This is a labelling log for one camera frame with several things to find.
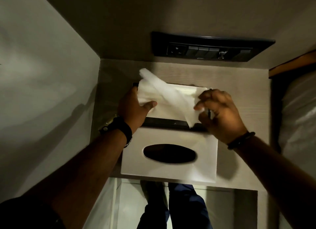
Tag person's left forearm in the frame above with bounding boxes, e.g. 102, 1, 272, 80
23, 129, 129, 229

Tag white tissue sheet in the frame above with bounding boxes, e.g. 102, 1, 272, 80
137, 68, 209, 128

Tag person's right hand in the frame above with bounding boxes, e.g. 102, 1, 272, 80
194, 89, 248, 145

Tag black wall switch panel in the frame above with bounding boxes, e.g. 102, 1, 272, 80
151, 31, 276, 63

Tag white bedding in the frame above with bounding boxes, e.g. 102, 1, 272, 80
278, 70, 316, 164

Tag black bead bracelet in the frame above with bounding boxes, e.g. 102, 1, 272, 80
227, 131, 256, 151

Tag black wristwatch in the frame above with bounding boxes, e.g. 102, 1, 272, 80
99, 115, 134, 148

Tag black tissue box base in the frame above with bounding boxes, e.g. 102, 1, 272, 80
132, 82, 213, 133

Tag blue trousers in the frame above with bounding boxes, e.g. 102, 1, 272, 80
136, 182, 213, 229

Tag wooden headboard strip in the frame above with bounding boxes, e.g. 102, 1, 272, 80
269, 50, 316, 78

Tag person's left hand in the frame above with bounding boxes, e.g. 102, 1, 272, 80
117, 86, 158, 135

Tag white tissue box lid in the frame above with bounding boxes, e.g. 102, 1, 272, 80
120, 126, 219, 184

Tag stack of white tissues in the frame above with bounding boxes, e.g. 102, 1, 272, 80
146, 84, 208, 123

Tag dark sleeve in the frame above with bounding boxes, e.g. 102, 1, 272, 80
0, 196, 65, 229

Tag person's right forearm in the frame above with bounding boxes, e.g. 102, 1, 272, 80
233, 136, 316, 229

